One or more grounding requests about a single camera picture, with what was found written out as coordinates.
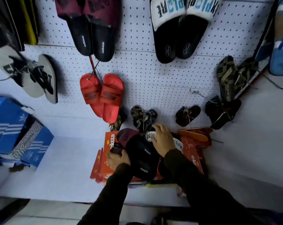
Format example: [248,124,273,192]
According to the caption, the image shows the person's left hand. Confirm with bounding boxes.
[106,149,131,171]

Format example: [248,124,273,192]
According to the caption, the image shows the person's right hand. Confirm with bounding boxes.
[150,123,177,158]

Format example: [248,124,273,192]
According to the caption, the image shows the black slide with maroon strap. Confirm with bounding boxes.
[116,128,161,170]
[110,142,157,182]

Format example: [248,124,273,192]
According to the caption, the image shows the person's right forearm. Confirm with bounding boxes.
[163,149,267,225]

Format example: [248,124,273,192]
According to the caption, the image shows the person's left forearm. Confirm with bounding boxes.
[77,163,135,225]

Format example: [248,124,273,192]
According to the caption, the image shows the stack of orange shoe boxes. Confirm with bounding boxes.
[90,131,164,185]

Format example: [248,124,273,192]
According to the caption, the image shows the small camouflage flip flop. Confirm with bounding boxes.
[143,109,158,133]
[131,105,146,134]

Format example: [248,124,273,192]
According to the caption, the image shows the small yellow patterned sandal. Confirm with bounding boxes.
[109,110,127,132]

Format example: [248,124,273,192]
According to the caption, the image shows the orange shoe box white print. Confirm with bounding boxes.
[180,136,208,176]

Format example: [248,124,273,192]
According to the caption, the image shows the orange flip flop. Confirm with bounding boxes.
[178,127,213,142]

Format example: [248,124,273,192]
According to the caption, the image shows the small dark brown sandal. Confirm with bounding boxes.
[175,105,201,127]

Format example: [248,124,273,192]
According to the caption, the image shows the red slide sandal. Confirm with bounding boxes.
[80,73,105,119]
[99,73,125,124]

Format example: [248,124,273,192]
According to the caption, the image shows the white pegboard panel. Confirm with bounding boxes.
[0,0,276,138]

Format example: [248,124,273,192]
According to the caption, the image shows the small blue striped shoe box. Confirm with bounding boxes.
[20,125,55,168]

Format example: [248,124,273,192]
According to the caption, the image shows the red hanging hook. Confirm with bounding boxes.
[87,55,104,84]

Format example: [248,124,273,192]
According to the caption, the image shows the black gold striped sandal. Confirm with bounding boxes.
[216,55,237,102]
[234,57,259,92]

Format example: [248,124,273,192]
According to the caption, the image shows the large blue striped shoe box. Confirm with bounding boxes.
[0,95,31,155]

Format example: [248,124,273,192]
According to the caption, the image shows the dark object on floor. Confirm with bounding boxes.
[0,198,31,225]

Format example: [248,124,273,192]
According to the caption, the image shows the large black maroon slide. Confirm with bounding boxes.
[83,0,122,63]
[54,0,94,57]

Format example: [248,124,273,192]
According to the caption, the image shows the blue striped flip flop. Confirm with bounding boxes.
[253,0,281,62]
[269,0,283,76]

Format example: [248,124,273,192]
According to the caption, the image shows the black and yellow sandals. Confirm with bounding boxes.
[0,0,40,52]

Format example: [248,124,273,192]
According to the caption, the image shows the black slide with white strap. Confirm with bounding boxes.
[145,131,184,154]

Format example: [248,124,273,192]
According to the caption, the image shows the grey flip flop black strap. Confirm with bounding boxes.
[32,54,59,104]
[0,45,46,99]

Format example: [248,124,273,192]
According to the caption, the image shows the large black white-strap slide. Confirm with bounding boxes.
[176,0,223,60]
[149,0,187,64]

